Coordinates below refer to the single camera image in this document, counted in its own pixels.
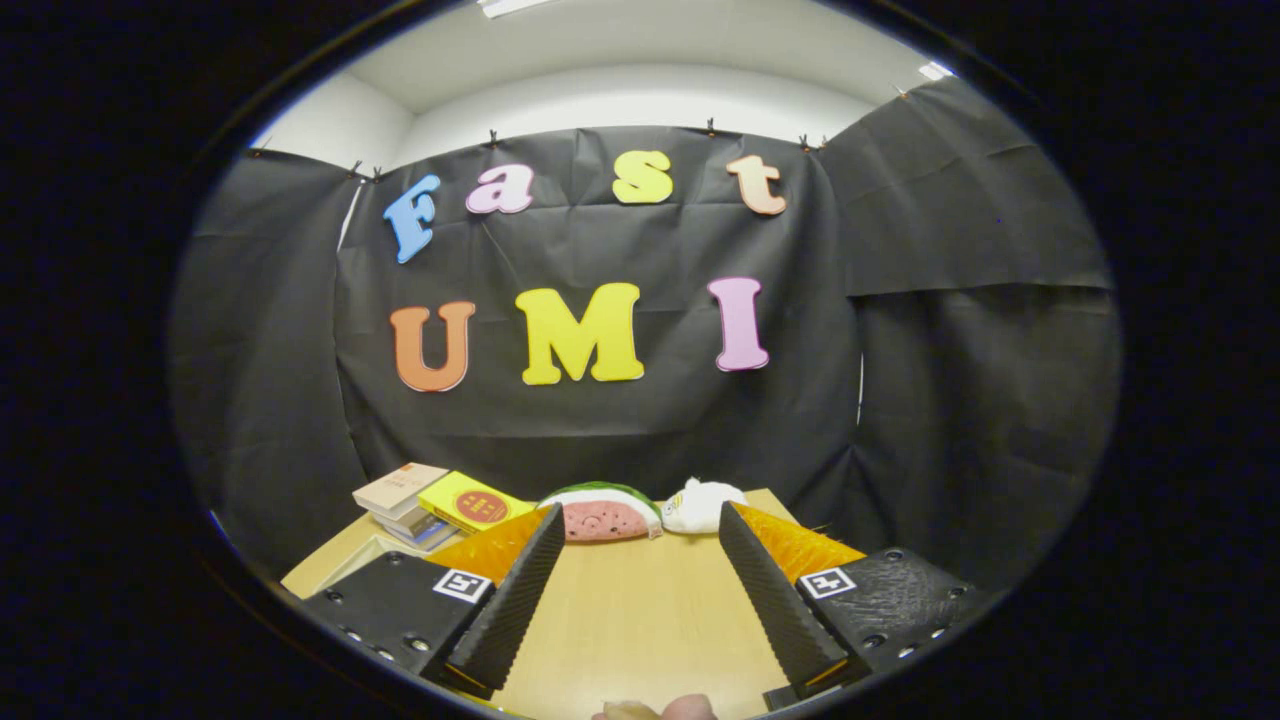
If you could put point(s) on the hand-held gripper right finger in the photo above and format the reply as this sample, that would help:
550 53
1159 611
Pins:
775 600

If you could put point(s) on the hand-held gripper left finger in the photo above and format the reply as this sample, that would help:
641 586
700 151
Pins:
505 610

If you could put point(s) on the beige storage box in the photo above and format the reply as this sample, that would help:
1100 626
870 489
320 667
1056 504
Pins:
365 550

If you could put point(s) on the blue book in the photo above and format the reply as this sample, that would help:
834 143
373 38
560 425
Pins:
430 538

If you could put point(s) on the yellow book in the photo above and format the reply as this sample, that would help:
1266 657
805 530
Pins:
470 502

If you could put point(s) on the white plush toy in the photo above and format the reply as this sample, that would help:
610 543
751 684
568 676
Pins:
700 505

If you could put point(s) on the watermelon slice plush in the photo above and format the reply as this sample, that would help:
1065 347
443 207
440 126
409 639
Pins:
605 520

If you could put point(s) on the grey book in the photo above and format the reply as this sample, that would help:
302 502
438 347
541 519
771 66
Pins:
400 522

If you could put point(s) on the beige book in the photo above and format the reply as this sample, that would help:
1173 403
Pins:
400 485

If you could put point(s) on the black backdrop cloth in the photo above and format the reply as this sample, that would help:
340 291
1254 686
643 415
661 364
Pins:
620 440

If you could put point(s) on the small ceiling light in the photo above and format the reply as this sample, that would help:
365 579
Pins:
935 71

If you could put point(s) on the long ceiling light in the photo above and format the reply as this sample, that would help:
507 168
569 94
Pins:
510 6

